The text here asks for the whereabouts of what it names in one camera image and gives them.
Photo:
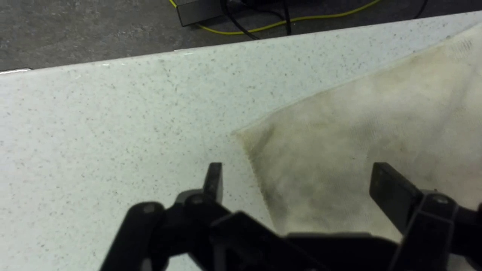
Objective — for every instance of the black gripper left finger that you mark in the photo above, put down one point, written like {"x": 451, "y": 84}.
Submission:
{"x": 199, "y": 227}

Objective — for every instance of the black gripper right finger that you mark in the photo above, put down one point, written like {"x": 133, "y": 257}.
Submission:
{"x": 433, "y": 225}

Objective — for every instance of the stained beige towel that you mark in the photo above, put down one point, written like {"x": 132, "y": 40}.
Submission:
{"x": 421, "y": 115}

